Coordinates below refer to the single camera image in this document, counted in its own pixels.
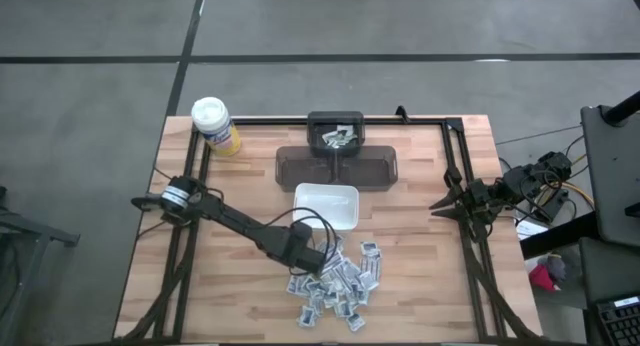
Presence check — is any yellow Lysol wipes canister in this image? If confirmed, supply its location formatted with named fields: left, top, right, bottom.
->
left=191, top=96, right=244, bottom=157

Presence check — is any black keyboard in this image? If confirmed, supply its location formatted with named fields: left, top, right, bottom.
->
left=593, top=294, right=640, bottom=346

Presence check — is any white plastic bin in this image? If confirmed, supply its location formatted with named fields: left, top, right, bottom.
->
left=292, top=182, right=361, bottom=232

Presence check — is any small smoky translucent bin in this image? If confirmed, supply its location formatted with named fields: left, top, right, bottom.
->
left=306, top=110, right=367, bottom=157

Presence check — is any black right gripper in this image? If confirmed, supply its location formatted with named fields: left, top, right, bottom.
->
left=428, top=167, right=502, bottom=243

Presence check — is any white paper sheet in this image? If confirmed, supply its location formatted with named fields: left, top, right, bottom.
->
left=514, top=217, right=550, bottom=241

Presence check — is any black power box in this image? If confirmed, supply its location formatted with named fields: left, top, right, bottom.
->
left=537, top=190, right=570, bottom=223

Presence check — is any red and grey cloth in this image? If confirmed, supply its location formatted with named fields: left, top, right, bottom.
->
left=527, top=253, right=570, bottom=294

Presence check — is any grey metal stand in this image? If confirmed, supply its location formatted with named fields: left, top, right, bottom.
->
left=0, top=184, right=82, bottom=346

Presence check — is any black pole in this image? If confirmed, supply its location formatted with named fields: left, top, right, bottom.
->
left=601, top=89, right=640, bottom=128

